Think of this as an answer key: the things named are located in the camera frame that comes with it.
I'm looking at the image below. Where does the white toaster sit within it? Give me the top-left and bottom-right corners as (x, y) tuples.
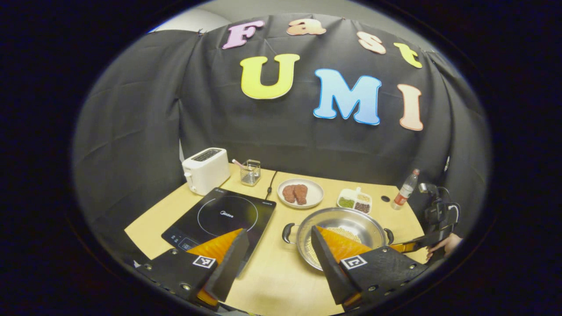
(182, 147), (231, 196)

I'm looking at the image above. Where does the clear glass holder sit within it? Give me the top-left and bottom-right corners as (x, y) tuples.
(240, 159), (261, 187)

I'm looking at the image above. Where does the black induction cooktop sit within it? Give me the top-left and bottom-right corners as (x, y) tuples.
(161, 187), (277, 265)

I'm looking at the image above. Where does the white divided bean dish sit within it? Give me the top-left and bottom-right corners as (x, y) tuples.
(337, 187), (373, 215)

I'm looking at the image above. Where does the white round plate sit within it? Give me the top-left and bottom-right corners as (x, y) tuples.
(277, 178), (324, 209)

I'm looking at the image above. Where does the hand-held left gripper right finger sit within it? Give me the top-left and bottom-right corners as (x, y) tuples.
(310, 225), (429, 311)

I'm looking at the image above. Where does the stainless steel pot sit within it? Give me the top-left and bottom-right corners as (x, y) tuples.
(282, 207), (395, 270)

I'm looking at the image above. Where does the black power cable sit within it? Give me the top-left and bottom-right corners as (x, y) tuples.
(266, 170), (278, 201)

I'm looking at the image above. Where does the pile of yellow soybeans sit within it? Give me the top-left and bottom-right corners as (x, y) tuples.
(306, 226), (363, 266)

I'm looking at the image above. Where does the clear plastic water bottle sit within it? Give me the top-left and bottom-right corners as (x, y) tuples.
(391, 169), (420, 210)

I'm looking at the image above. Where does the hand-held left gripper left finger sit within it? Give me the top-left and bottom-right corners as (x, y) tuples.
(135, 228), (251, 309)

